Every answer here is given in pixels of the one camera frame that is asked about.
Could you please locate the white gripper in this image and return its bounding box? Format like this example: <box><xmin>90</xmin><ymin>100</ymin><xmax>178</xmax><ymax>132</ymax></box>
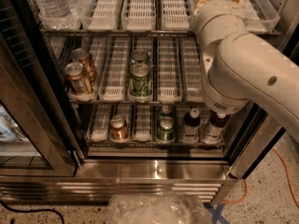
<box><xmin>193</xmin><ymin>0</ymin><xmax>249</xmax><ymax>63</ymax></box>

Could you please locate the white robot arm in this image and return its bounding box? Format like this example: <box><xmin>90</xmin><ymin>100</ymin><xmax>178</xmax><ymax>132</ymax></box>
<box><xmin>193</xmin><ymin>0</ymin><xmax>299</xmax><ymax>140</ymax></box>

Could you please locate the green can middle shelf front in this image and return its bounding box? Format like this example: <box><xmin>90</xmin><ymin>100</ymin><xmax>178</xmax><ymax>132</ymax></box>
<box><xmin>130</xmin><ymin>63</ymin><xmax>152</xmax><ymax>97</ymax></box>

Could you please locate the green can bottom shelf rear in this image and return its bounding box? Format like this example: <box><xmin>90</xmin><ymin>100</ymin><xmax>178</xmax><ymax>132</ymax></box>
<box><xmin>159</xmin><ymin>105</ymin><xmax>174</xmax><ymax>118</ymax></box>

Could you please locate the green can bottom shelf front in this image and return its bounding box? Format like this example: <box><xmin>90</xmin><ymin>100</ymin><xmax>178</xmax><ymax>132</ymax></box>
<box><xmin>156</xmin><ymin>117</ymin><xmax>175</xmax><ymax>143</ymax></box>

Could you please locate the gold can rear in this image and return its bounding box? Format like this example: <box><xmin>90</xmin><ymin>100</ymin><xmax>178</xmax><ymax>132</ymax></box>
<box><xmin>71</xmin><ymin>48</ymin><xmax>97</xmax><ymax>85</ymax></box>

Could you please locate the stainless steel fridge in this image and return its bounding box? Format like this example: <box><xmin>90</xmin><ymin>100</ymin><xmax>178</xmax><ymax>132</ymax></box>
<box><xmin>0</xmin><ymin>0</ymin><xmax>298</xmax><ymax>203</ymax></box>

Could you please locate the gold can front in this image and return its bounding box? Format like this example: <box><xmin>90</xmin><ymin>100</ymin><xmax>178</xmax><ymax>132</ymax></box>
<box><xmin>64</xmin><ymin>62</ymin><xmax>93</xmax><ymax>95</ymax></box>

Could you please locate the gold can bottom shelf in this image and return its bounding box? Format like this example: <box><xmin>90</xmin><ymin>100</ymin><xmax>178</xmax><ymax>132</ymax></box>
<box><xmin>110</xmin><ymin>116</ymin><xmax>129</xmax><ymax>141</ymax></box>

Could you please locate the glass fridge door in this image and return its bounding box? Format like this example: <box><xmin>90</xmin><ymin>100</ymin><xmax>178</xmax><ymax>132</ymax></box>
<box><xmin>0</xmin><ymin>0</ymin><xmax>86</xmax><ymax>178</ymax></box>

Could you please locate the dark bottle white cap right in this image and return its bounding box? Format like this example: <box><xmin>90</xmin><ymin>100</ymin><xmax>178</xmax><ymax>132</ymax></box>
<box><xmin>203</xmin><ymin>111</ymin><xmax>230</xmax><ymax>144</ymax></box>

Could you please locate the dark bottle white cap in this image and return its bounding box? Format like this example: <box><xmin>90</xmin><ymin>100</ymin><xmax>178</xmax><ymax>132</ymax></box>
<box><xmin>203</xmin><ymin>111</ymin><xmax>230</xmax><ymax>144</ymax></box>
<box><xmin>179</xmin><ymin>108</ymin><xmax>201</xmax><ymax>144</ymax></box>

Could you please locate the dark bottle white cap left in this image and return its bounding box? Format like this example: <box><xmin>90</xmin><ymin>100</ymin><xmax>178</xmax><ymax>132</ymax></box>
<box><xmin>179</xmin><ymin>108</ymin><xmax>201</xmax><ymax>144</ymax></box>

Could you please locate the clear plastic bag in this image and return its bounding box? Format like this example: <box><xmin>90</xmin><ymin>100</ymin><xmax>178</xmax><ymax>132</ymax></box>
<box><xmin>107</xmin><ymin>193</ymin><xmax>212</xmax><ymax>224</ymax></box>

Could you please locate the top wire shelf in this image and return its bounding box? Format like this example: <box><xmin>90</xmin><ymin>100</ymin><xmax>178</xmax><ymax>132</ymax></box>
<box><xmin>40</xmin><ymin>28</ymin><xmax>283</xmax><ymax>38</ymax></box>

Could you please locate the wire shelf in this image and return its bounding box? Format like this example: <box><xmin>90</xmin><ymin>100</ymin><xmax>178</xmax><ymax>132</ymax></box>
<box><xmin>40</xmin><ymin>28</ymin><xmax>283</xmax><ymax>38</ymax></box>
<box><xmin>87</xmin><ymin>140</ymin><xmax>225</xmax><ymax>148</ymax></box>
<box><xmin>69</xmin><ymin>100</ymin><xmax>204</xmax><ymax>106</ymax></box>

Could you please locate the middle wire shelf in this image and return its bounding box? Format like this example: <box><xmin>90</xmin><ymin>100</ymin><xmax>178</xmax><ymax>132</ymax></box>
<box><xmin>69</xmin><ymin>100</ymin><xmax>204</xmax><ymax>106</ymax></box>

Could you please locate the bottom wire shelf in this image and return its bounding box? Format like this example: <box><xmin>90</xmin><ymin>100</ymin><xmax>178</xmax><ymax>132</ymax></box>
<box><xmin>87</xmin><ymin>140</ymin><xmax>225</xmax><ymax>148</ymax></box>

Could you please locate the black cable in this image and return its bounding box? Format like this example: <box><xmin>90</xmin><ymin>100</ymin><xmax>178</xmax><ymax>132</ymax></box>
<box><xmin>0</xmin><ymin>200</ymin><xmax>65</xmax><ymax>224</ymax></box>

